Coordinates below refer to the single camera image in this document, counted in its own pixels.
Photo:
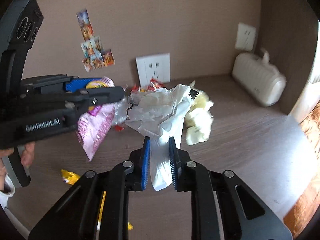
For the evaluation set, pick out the wooden shelf unit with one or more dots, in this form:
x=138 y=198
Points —
x=175 y=17

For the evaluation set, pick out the white tissue box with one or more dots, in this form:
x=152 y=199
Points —
x=257 y=80

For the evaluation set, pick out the crumpled yellow tissue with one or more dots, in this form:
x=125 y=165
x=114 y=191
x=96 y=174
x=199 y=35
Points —
x=200 y=121

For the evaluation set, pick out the white plastic bag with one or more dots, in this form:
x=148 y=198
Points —
x=162 y=116

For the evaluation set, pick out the white wall socket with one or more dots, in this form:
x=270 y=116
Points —
x=152 y=67
x=246 y=37

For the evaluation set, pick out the orange blanket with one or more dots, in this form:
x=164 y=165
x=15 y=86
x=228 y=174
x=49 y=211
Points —
x=311 y=130

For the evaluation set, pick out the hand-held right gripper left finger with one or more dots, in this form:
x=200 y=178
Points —
x=146 y=162

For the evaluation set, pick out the strip of picture stickers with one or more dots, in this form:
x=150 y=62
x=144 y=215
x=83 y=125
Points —
x=93 y=50

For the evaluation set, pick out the crumpled clear wrap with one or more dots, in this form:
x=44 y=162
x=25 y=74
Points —
x=121 y=111

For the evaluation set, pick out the pink snack packet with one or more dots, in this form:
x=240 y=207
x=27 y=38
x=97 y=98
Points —
x=95 y=127

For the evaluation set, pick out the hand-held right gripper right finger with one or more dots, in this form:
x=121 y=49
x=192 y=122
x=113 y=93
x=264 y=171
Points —
x=172 y=162

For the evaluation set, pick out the person's left hand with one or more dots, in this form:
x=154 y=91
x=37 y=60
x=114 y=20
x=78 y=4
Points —
x=27 y=153

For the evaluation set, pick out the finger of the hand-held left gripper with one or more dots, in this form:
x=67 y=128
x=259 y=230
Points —
x=77 y=85
x=105 y=96

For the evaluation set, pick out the yellow snack packet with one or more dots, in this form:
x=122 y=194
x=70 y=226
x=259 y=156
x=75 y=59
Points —
x=101 y=205

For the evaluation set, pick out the red candy wrappers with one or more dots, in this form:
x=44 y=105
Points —
x=152 y=86

